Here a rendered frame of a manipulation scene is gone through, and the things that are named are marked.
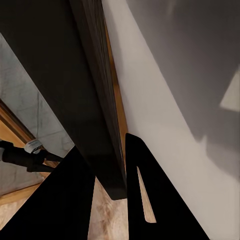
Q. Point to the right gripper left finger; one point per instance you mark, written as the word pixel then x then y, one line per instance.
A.
pixel 60 208

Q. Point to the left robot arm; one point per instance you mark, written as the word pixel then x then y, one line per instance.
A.
pixel 31 156

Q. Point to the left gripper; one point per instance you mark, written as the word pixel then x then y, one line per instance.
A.
pixel 34 162

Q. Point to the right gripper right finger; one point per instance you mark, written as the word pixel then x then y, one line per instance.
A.
pixel 175 221

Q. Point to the poster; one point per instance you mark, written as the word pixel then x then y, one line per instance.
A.
pixel 62 45

